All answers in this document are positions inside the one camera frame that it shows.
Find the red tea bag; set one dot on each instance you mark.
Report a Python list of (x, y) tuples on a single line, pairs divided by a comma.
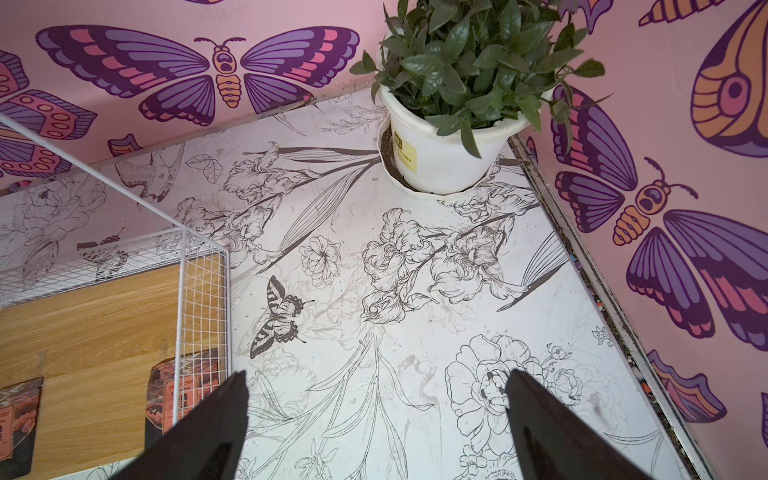
[(180, 389), (19, 414)]

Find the white wire shelf rack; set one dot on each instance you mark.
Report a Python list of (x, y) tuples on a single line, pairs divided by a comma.
[(87, 228)]

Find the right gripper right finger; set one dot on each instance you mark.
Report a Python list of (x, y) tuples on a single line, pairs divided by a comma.
[(551, 442)]

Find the green potted plant white pot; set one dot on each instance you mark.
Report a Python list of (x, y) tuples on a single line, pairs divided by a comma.
[(459, 78)]

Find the bottom wooden shelf board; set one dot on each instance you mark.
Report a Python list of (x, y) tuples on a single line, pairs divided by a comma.
[(95, 347)]

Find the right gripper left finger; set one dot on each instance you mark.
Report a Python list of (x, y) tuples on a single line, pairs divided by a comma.
[(206, 444)]

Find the red tea bag bottom left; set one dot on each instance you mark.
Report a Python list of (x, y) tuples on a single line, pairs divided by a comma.
[(19, 414)]

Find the red tea bag bottom right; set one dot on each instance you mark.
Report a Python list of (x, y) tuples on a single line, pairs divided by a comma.
[(180, 389)]

